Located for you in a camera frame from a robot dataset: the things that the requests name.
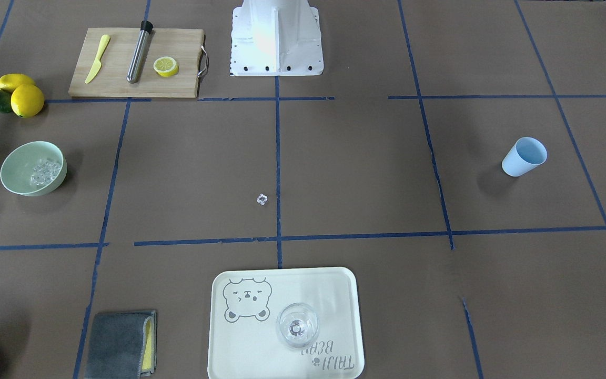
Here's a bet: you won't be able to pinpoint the loose clear ice cube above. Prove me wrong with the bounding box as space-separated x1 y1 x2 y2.
256 193 268 206

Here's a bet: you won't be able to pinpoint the light green bowl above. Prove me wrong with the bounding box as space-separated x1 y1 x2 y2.
0 140 69 197

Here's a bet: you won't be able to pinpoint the grey and yellow cloth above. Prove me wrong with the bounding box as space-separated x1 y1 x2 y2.
84 310 158 378

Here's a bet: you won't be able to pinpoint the yellow plastic knife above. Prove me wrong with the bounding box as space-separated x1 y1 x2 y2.
84 34 110 84

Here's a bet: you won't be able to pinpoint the yellow lemon upper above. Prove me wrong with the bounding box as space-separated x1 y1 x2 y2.
0 73 36 94

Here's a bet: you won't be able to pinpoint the yellow lemon lower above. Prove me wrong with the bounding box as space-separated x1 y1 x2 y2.
11 84 45 118

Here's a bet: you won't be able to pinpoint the wooden cutting board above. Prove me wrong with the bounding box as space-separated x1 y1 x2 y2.
68 28 210 99

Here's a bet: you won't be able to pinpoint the light blue plastic cup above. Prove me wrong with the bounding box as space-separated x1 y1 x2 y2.
502 137 548 177

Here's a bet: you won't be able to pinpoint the clear wine glass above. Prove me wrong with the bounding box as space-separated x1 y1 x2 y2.
276 302 320 350

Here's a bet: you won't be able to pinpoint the steel muddler black cap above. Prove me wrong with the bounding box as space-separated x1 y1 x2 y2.
126 19 153 84

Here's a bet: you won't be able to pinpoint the cream bear serving tray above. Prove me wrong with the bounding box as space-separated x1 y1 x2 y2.
207 267 365 378

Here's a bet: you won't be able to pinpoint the yellow lemon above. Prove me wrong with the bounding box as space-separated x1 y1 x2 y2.
11 84 45 118
0 73 36 94

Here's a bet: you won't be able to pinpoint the half lemon slice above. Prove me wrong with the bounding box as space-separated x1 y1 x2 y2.
153 56 179 77

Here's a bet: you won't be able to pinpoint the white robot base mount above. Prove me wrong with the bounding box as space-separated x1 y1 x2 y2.
229 1 325 77

